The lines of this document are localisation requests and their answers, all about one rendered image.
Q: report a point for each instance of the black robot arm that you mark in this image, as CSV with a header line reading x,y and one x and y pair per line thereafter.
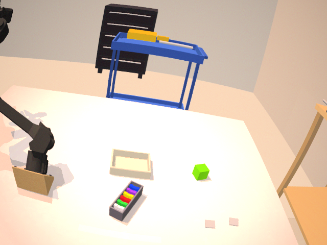
x,y
43,139

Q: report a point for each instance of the red fuse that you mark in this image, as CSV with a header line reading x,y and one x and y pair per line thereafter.
x,y
124,199

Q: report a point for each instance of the yellow fuse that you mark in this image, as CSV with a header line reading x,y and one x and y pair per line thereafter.
x,y
127,195

